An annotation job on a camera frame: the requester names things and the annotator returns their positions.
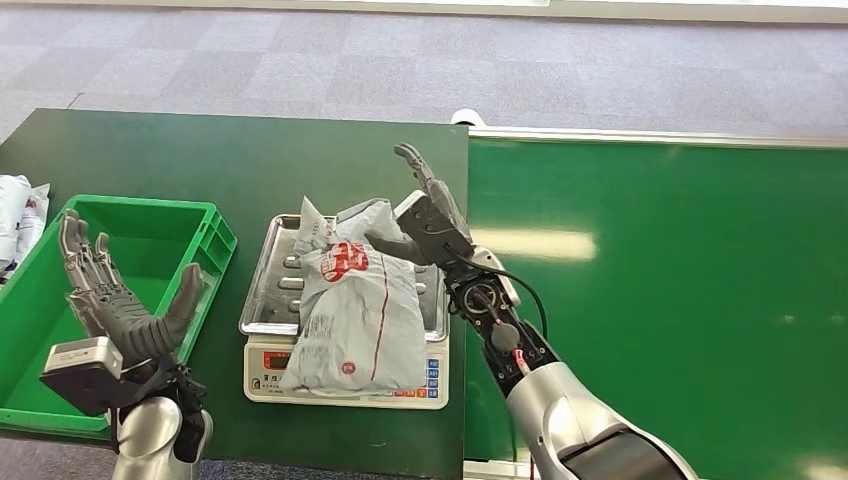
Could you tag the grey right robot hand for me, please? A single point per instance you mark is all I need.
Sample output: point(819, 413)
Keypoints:
point(437, 189)

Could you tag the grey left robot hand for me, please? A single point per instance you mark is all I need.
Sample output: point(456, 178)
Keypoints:
point(129, 324)

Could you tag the grey red-printed poly mailer package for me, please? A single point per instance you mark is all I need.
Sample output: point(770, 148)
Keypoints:
point(361, 318)

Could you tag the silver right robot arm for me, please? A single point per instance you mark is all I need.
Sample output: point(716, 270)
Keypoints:
point(563, 417)

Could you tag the white conveyor roller end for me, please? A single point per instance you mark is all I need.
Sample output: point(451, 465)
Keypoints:
point(466, 117)

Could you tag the white poly mailer package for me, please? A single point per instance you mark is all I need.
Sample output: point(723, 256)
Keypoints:
point(12, 218)
point(36, 222)

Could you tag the green conveyor belt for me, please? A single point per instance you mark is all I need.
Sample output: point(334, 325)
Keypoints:
point(696, 265)

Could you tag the green plastic crate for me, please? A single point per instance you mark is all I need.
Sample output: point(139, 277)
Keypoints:
point(40, 318)

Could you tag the white electronic scale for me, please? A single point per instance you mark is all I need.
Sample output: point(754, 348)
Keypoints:
point(265, 378)

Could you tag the steel weighing tray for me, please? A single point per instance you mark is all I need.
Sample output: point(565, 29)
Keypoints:
point(272, 291)

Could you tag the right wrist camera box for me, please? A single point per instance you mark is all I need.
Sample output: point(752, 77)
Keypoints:
point(434, 228)

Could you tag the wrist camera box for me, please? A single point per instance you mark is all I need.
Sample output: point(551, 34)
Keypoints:
point(434, 228)
point(83, 374)

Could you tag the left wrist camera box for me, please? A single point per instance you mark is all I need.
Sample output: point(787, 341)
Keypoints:
point(83, 374)

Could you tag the long metal conveyor side rail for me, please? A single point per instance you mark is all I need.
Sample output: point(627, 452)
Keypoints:
point(662, 136)

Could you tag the short metal conveyor side rail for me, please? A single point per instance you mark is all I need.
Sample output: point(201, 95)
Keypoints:
point(490, 471)

